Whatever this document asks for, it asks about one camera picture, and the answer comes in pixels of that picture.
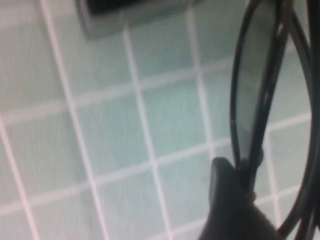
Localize black printed glasses case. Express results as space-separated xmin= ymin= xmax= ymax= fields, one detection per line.
xmin=76 ymin=0 xmax=200 ymax=40

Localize dark framed glasses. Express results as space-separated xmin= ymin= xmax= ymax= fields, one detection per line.
xmin=229 ymin=0 xmax=320 ymax=240

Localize green white checked tablecloth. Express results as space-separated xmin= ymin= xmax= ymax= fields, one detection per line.
xmin=0 ymin=0 xmax=320 ymax=240

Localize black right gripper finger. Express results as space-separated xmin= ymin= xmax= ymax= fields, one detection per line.
xmin=196 ymin=156 xmax=286 ymax=240

